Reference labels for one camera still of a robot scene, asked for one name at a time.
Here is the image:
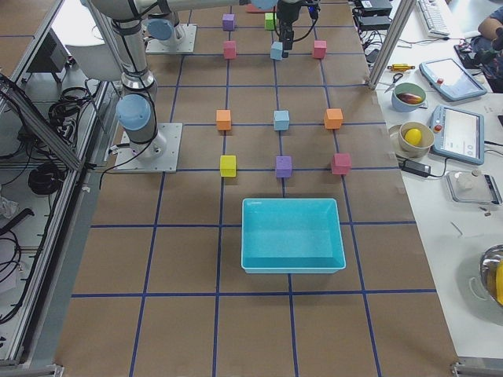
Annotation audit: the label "orange block far side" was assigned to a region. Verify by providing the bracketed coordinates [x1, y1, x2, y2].
[324, 108, 343, 130]

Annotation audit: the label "metal bowl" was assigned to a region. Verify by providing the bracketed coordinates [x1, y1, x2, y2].
[468, 244, 502, 309]

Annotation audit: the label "scissors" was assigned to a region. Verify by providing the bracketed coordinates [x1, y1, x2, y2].
[385, 72, 403, 93]

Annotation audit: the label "green foam block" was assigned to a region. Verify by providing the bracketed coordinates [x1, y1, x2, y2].
[264, 13, 276, 31]

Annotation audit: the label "light blue foam block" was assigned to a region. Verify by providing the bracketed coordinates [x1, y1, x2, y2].
[274, 110, 290, 131]
[270, 41, 284, 61]

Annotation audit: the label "pink block near arm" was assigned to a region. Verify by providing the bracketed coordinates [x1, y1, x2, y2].
[223, 40, 237, 60]

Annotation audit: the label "teach pendant near bowl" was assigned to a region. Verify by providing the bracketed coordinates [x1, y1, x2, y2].
[429, 105, 485, 166]

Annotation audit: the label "orange block near arms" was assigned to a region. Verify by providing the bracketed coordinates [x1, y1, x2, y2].
[215, 109, 232, 131]

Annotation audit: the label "purple block near blue tray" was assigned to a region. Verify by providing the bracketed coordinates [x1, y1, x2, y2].
[275, 156, 292, 178]

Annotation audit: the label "black power adapter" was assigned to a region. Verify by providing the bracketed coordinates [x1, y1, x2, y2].
[400, 159, 431, 178]

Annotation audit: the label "yellow foam block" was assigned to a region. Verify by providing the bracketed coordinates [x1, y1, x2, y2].
[219, 155, 237, 178]

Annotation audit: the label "pink block near blue tray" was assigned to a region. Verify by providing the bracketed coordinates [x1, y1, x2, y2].
[331, 153, 352, 175]

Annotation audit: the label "white keyboard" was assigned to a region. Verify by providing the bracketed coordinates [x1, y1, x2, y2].
[416, 0, 450, 37]

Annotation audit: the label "clear container with lid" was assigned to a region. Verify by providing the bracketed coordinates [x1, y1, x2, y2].
[446, 171, 502, 205]

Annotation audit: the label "teach pendant near scissors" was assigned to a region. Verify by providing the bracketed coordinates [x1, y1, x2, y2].
[419, 58, 487, 102]

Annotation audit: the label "green bowl with fruit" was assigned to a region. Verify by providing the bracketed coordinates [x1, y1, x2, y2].
[391, 82, 426, 112]

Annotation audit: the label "beige bowl with lemon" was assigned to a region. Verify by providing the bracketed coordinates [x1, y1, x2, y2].
[398, 122, 435, 158]

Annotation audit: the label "purple block near pink tray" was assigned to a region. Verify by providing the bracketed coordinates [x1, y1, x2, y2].
[222, 13, 236, 31]

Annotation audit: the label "cyan plastic tray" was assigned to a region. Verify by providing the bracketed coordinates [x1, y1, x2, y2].
[241, 198, 347, 274]

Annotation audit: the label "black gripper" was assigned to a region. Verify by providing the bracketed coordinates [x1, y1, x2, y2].
[276, 11, 299, 50]

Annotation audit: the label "gold metal tool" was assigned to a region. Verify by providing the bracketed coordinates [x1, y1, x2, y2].
[387, 64, 416, 72]

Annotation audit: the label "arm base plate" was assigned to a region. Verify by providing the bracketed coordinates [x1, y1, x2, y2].
[114, 123, 183, 174]
[145, 20, 197, 55]

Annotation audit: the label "pink block far side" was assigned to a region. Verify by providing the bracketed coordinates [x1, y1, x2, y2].
[312, 39, 327, 60]

